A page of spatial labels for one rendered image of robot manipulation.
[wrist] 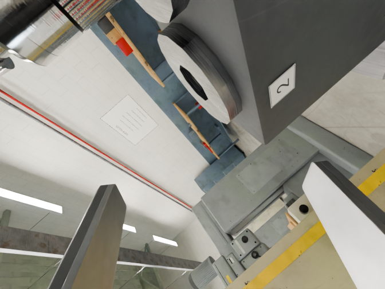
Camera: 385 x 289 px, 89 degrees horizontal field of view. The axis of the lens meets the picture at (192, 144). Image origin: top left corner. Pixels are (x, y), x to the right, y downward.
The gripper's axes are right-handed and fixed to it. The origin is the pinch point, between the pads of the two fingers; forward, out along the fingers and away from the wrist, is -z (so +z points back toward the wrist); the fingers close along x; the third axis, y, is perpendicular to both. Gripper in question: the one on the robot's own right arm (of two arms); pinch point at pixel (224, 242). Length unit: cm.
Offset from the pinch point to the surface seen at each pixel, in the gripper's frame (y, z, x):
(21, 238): 216, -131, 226
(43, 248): 241, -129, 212
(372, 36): -4.0, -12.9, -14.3
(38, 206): 301, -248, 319
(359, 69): 2.1, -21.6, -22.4
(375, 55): 0.0, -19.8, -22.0
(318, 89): -0.8, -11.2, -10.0
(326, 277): 114, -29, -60
